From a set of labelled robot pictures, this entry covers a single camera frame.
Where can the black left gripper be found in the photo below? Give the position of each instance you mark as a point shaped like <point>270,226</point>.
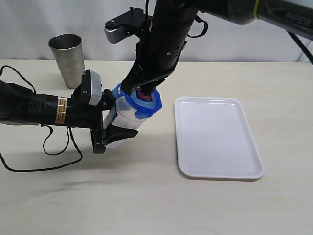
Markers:
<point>81,115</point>

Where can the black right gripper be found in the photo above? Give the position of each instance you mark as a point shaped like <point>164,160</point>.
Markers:
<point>146,77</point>

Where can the blue container lid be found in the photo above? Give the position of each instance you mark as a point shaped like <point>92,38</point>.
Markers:
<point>144,104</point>

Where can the clear plastic container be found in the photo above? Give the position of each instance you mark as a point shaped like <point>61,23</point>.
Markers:
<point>123,115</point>

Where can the stainless steel cup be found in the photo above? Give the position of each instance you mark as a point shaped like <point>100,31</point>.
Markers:
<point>68,53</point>

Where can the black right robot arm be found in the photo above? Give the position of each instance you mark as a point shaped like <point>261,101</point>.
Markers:
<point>164,34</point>

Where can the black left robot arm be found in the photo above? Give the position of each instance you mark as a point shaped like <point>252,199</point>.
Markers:
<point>20,105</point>

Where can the white plastic tray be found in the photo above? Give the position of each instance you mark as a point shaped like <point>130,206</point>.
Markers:
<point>214,140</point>

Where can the white backdrop curtain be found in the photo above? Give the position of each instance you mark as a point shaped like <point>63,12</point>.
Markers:
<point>26,26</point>

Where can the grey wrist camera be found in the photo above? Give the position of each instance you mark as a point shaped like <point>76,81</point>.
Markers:
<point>91,93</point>
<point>115,34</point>

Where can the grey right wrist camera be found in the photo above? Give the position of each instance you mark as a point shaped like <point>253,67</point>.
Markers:
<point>115,34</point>

